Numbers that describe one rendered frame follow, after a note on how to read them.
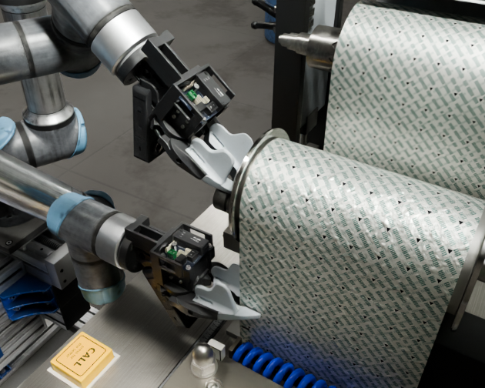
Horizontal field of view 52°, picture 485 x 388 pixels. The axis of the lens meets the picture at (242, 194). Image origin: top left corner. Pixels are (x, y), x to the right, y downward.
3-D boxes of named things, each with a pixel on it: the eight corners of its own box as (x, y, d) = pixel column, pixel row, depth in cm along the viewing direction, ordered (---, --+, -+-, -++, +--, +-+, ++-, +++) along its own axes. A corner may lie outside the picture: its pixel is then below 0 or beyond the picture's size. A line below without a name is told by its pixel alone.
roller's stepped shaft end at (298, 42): (284, 45, 80) (285, 25, 78) (318, 52, 78) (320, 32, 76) (274, 51, 78) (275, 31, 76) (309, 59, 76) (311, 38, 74)
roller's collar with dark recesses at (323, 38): (322, 59, 80) (326, 18, 76) (357, 67, 77) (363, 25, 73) (304, 73, 76) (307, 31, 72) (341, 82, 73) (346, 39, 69)
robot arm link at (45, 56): (16, 45, 73) (13, 0, 63) (91, 30, 77) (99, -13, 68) (36, 93, 72) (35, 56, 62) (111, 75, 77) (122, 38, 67)
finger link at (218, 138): (269, 173, 62) (218, 118, 61) (243, 192, 66) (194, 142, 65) (280, 160, 64) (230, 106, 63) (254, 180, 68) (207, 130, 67)
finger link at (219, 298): (249, 306, 60) (187, 275, 64) (248, 337, 64) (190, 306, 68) (262, 289, 62) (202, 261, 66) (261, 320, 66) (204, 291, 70)
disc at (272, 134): (285, 201, 71) (291, 108, 62) (288, 202, 71) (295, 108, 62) (229, 265, 61) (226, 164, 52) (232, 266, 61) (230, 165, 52)
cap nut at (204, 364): (200, 350, 69) (199, 329, 66) (223, 362, 67) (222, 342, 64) (185, 371, 66) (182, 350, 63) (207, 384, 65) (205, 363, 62)
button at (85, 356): (84, 339, 86) (81, 330, 84) (115, 357, 83) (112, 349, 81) (52, 369, 81) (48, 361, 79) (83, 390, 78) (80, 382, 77)
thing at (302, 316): (242, 337, 72) (241, 242, 60) (404, 421, 62) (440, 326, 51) (239, 340, 71) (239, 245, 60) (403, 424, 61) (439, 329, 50)
